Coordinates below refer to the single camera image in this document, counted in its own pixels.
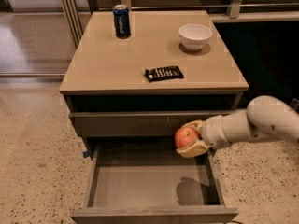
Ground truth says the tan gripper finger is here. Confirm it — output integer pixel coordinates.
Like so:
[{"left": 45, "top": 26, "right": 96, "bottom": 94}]
[
  {"left": 177, "top": 140, "right": 210, "bottom": 158},
  {"left": 184, "top": 119, "right": 204, "bottom": 133}
]

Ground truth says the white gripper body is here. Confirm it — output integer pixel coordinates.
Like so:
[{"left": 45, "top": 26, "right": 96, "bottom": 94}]
[{"left": 200, "top": 115, "right": 231, "bottom": 149}]

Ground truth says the red apple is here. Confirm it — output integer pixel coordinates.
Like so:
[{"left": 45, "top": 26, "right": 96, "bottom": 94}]
[{"left": 175, "top": 127, "right": 199, "bottom": 148}]

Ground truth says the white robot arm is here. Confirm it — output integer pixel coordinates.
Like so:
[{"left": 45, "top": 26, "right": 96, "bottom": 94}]
[{"left": 175, "top": 95, "right": 299, "bottom": 158}]

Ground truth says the grey drawer cabinet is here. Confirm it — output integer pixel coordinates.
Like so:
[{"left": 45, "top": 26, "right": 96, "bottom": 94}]
[{"left": 59, "top": 10, "right": 250, "bottom": 224}]

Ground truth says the black snack bar wrapper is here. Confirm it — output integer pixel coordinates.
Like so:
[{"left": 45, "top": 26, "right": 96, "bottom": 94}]
[{"left": 144, "top": 66, "right": 184, "bottom": 82}]

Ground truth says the dark object on floor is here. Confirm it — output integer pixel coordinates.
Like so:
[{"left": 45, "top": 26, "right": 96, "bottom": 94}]
[{"left": 290, "top": 98, "right": 299, "bottom": 110}]

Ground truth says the white bowl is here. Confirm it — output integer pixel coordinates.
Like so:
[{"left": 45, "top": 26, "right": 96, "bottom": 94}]
[{"left": 178, "top": 24, "right": 212, "bottom": 51}]

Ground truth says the blue tape piece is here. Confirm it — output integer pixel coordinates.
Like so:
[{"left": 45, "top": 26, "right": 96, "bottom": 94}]
[{"left": 83, "top": 151, "right": 90, "bottom": 158}]

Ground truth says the blue soda can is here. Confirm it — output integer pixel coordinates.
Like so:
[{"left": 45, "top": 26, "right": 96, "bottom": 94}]
[{"left": 113, "top": 5, "right": 131, "bottom": 39}]

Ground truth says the metal window frame rail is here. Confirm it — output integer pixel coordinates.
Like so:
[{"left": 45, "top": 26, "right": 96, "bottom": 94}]
[{"left": 62, "top": 0, "right": 299, "bottom": 39}]

